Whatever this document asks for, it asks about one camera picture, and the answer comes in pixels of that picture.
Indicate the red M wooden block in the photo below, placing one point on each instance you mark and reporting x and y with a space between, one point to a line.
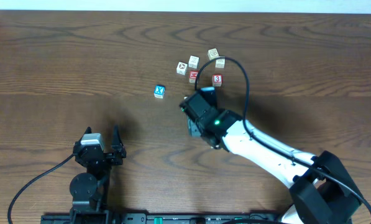
193 76

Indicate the yellow sided wooden block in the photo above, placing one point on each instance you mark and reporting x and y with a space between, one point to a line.
212 54

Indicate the brown circle wooden block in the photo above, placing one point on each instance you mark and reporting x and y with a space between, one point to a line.
181 68

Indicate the blue sided wooden block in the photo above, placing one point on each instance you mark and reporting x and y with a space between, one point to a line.
193 62

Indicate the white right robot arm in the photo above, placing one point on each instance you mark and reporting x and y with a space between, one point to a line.
320 187

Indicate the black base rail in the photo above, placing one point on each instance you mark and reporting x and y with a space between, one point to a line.
143 218

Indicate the red number 3 block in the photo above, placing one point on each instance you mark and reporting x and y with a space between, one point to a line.
217 80

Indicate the blue X wooden block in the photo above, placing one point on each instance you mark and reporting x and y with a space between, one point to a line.
159 91

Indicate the plain engraved wooden block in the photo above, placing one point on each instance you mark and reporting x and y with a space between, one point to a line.
220 62

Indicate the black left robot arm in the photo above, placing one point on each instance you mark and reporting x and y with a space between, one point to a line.
90 189

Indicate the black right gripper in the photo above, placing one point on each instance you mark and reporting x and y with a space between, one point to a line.
222 112

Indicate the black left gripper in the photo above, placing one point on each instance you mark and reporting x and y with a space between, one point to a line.
107 156

